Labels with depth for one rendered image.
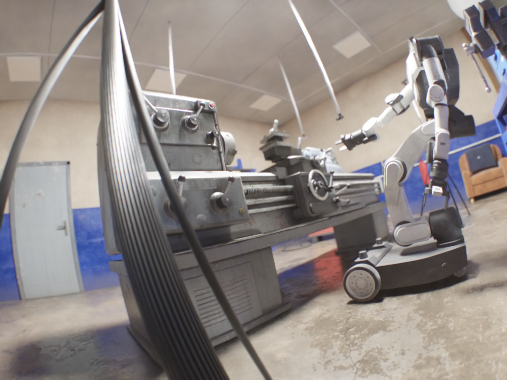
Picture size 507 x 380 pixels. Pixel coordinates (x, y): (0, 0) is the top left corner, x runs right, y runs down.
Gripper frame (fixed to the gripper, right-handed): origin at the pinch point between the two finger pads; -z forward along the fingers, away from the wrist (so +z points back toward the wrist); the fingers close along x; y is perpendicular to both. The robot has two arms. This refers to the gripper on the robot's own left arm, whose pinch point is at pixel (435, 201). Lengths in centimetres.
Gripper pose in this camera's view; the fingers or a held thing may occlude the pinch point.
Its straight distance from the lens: 122.4
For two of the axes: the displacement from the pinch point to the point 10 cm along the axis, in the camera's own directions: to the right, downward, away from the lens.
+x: -8.2, -1.3, 5.5
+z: 1.0, -9.9, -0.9
